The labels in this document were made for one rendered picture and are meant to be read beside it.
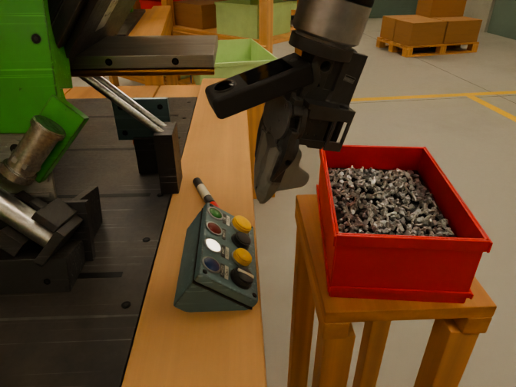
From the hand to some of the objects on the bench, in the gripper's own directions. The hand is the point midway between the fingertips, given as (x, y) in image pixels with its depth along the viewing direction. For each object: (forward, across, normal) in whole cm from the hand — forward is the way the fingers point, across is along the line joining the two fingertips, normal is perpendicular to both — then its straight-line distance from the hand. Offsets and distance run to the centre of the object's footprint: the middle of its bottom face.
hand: (258, 193), depth 53 cm
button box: (+13, -4, +3) cm, 14 cm away
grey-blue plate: (+13, +27, +9) cm, 32 cm away
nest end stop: (+13, +2, +22) cm, 26 cm away
